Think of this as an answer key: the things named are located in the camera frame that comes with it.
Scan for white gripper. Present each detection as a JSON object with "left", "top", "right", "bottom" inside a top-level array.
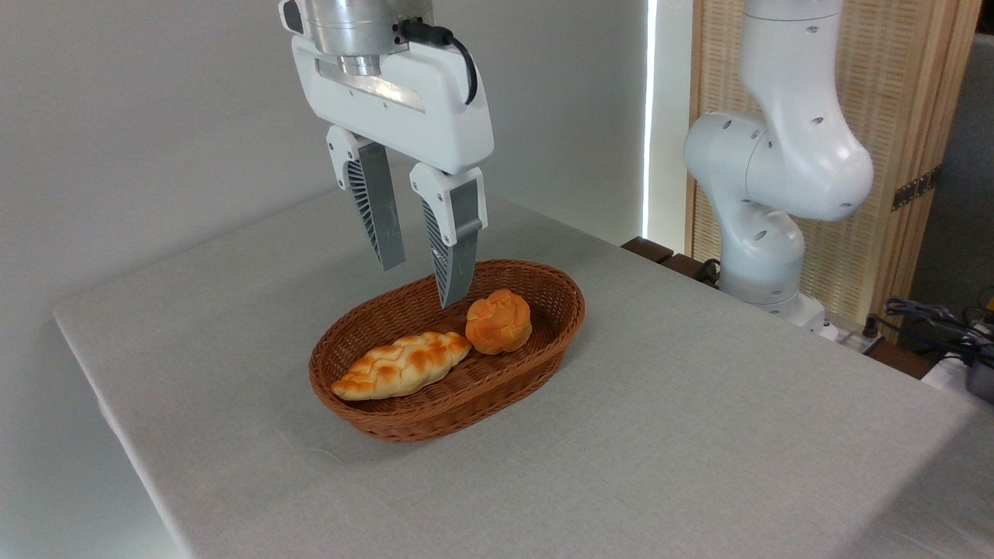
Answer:
[{"left": 290, "top": 34, "right": 495, "bottom": 310}]

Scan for round orange bread roll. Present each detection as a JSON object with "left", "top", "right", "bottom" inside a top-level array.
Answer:
[{"left": 464, "top": 289, "right": 533, "bottom": 356}]

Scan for braided bread loaf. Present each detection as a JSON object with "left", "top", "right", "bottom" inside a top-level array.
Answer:
[{"left": 331, "top": 332, "right": 473, "bottom": 401}]

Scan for brown wicker basket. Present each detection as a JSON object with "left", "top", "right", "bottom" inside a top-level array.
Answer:
[{"left": 308, "top": 259, "right": 586, "bottom": 443}]

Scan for vertical white light strip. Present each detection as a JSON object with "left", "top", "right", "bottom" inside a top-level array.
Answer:
[{"left": 642, "top": 0, "right": 658, "bottom": 238}]

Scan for grey tablecloth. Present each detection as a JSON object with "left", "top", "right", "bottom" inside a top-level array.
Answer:
[{"left": 53, "top": 163, "right": 994, "bottom": 559}]

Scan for white power strip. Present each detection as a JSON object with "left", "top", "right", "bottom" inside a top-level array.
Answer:
[{"left": 822, "top": 320, "right": 885, "bottom": 355}]

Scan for black screen hinge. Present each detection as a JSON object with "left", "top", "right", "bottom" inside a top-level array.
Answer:
[{"left": 891, "top": 165, "right": 943, "bottom": 212}]

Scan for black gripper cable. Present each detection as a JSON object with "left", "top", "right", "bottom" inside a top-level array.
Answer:
[{"left": 399, "top": 19, "right": 479, "bottom": 106}]

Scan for bundle of dark cables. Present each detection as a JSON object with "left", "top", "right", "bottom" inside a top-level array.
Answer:
[{"left": 874, "top": 287, "right": 994, "bottom": 367}]

